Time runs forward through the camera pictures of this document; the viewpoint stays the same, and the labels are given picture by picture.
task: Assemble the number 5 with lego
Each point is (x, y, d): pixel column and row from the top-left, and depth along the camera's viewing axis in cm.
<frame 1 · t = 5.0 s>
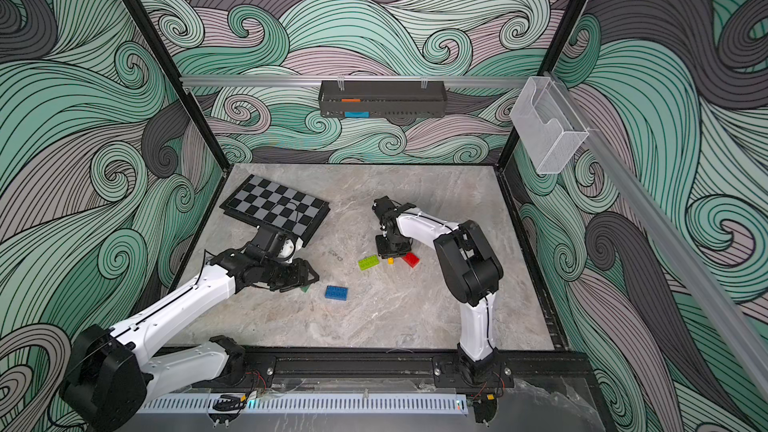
left hand: (313, 278, 79), fingers open
right hand: (391, 254, 94), fingers open
black grey chessboard: (265, 203, 106), point 4 cm above the table
lime green lego brick: (368, 262, 95), on the table
small yellow lego brick: (391, 261, 94), point 2 cm above the table
blue lego brick: (336, 292, 87), point 2 cm above the table
small dark green lego brick: (305, 288, 89), on the table

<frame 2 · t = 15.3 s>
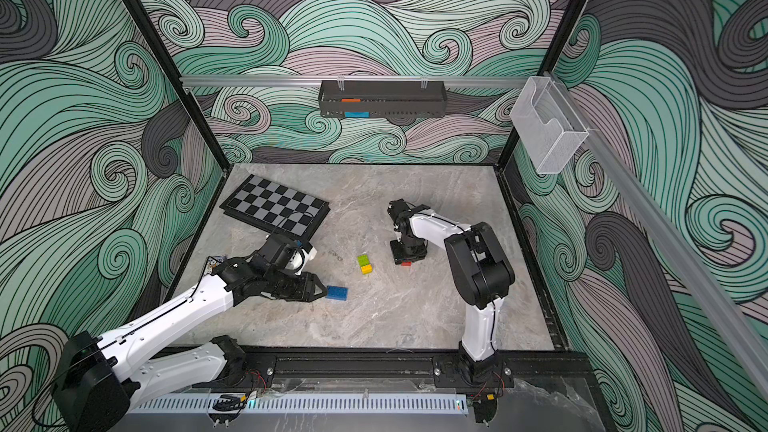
left hand: (321, 291, 76), fingers open
right hand: (408, 259, 94), fingers open
lime green lego brick: (363, 260, 96), on the table
small yellow lego brick: (366, 269, 92), point 2 cm above the table
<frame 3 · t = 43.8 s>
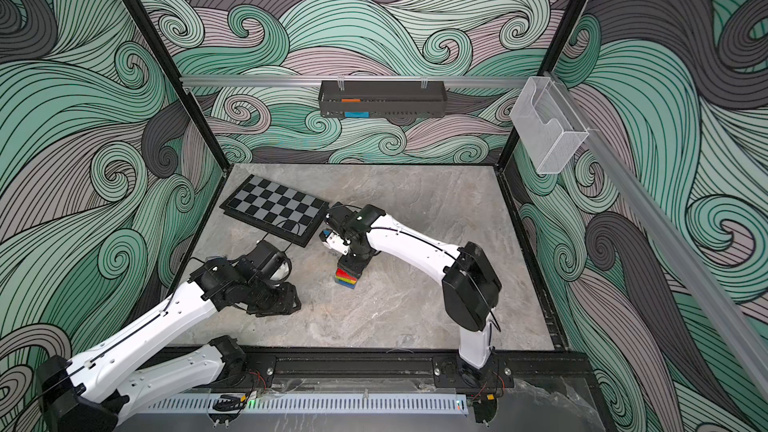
left hand: (294, 306, 73), fingers open
right hand: (360, 261, 82), fingers open
small yellow lego brick: (346, 279, 87), point 4 cm above the table
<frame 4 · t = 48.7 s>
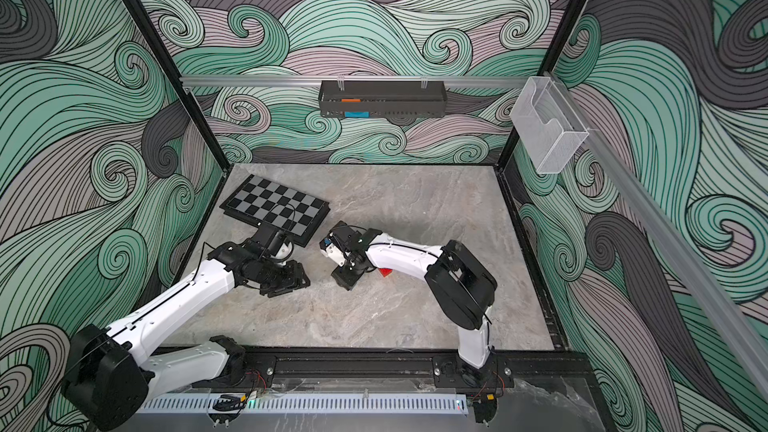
left hand: (302, 283, 78), fingers open
right hand: (348, 273, 87), fingers open
